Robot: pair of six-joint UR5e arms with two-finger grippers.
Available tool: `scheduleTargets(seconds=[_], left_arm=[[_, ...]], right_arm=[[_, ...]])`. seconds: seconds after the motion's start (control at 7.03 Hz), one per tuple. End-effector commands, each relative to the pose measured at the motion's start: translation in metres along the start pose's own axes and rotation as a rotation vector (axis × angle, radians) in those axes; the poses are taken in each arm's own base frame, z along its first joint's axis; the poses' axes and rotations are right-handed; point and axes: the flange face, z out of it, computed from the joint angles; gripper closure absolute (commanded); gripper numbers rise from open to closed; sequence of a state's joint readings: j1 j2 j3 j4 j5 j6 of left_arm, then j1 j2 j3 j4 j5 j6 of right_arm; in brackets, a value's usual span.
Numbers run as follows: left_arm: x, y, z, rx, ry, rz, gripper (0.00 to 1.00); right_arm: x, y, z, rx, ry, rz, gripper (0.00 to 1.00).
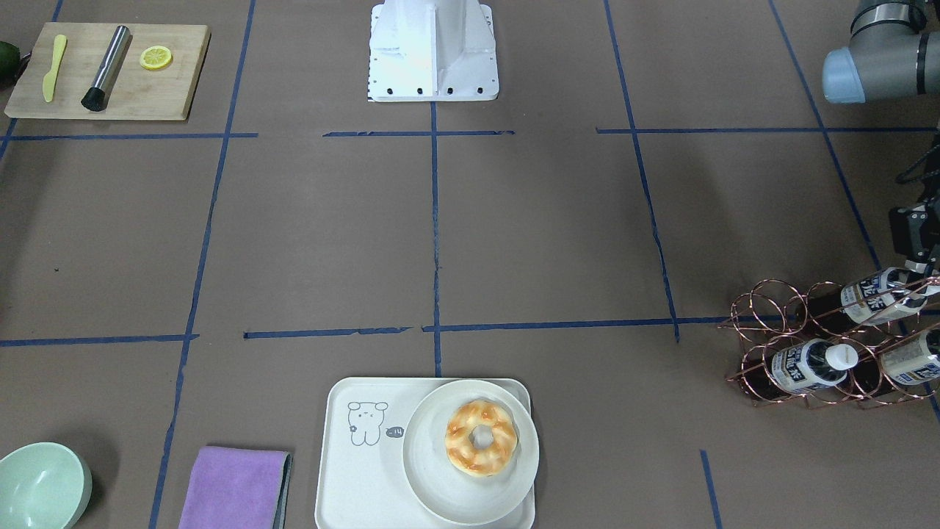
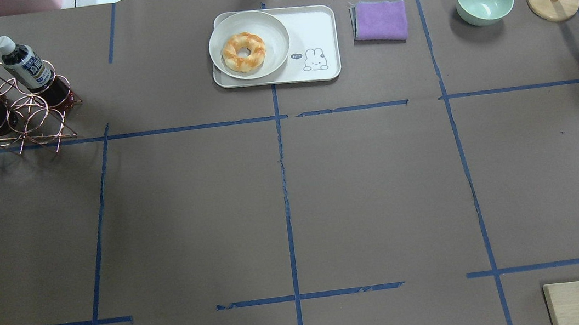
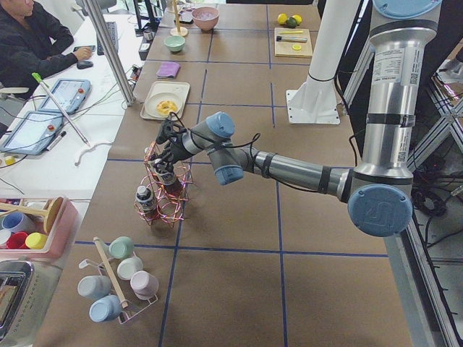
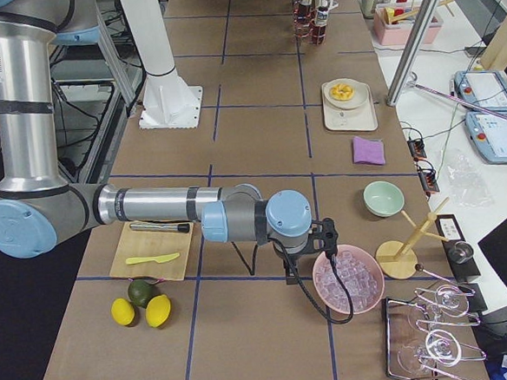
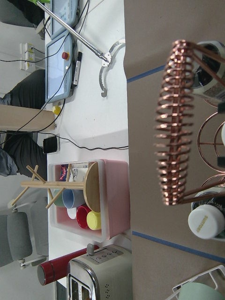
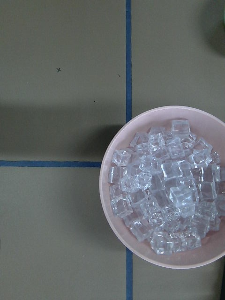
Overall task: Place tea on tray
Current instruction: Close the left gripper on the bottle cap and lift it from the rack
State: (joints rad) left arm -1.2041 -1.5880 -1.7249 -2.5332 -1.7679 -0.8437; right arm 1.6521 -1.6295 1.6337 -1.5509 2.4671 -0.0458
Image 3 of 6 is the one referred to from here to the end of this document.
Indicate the yellow plastic knife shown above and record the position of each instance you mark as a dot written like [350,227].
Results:
[291,32]

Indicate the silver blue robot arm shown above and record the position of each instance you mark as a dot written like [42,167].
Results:
[377,189]

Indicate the teach pendant far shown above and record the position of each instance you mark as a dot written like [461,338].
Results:
[71,93]

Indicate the pink bowl of ice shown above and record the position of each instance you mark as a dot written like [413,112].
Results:
[205,18]

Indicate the steel muddler black tip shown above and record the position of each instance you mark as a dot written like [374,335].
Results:
[290,39]

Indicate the grey blue cup on rack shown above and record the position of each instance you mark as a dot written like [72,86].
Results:
[94,287]

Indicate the green lime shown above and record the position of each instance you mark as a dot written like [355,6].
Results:
[291,22]

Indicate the light blue cup on rack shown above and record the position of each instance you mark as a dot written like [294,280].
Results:
[105,309]

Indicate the yellow lemon left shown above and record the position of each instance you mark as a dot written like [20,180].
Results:
[282,18]

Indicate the mint cup on rack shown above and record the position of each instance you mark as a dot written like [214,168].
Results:
[122,247]

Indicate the cream serving tray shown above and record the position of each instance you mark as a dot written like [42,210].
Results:
[181,89]

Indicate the glazed twisted donut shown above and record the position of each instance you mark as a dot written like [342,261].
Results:
[165,107]

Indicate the wire cup rack wooden handle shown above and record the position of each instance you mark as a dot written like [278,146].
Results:
[107,265]

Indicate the dark tea bottle white cap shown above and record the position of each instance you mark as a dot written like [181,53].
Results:
[169,180]

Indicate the aluminium frame post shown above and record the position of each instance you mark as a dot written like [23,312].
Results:
[99,23]

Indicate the wooden mug tree stand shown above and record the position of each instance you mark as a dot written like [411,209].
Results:
[178,30]

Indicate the black computer mouse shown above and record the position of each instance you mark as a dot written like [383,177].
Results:
[84,64]

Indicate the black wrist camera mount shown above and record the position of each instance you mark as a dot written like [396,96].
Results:
[169,130]

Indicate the teach pendant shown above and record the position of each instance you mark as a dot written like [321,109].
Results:
[33,134]
[71,93]

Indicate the seated person dark jacket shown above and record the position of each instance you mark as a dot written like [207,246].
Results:
[33,40]

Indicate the cream round plate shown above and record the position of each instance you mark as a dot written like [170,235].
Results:
[152,101]

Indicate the copper wire bottle rack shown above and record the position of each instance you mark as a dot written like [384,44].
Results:
[170,207]

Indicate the wooden cutting board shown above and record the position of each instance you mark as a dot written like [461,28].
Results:
[292,43]

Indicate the tea bottle in rack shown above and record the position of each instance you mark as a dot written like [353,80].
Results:
[149,151]
[147,203]

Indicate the metal rod pointer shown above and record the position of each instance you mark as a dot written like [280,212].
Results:
[39,80]

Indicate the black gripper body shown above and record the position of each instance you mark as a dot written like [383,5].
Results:
[174,150]

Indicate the white cup on rack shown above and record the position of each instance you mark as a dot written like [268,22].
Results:
[128,267]

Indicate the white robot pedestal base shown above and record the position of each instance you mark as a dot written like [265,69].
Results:
[314,102]

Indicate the pink cup on rack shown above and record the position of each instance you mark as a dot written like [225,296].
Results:
[144,285]

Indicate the black marker pen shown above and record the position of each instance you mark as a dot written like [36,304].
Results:
[56,140]

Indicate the teach pendant near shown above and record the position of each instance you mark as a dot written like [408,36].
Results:
[33,134]

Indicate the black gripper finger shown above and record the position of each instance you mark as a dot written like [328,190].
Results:
[168,166]
[156,160]

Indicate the purple folded cloth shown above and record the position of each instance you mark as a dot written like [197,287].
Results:
[168,70]

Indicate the pink storage bin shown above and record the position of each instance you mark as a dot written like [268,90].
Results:
[36,229]

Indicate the mint green bowl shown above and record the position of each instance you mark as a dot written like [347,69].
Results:
[174,43]

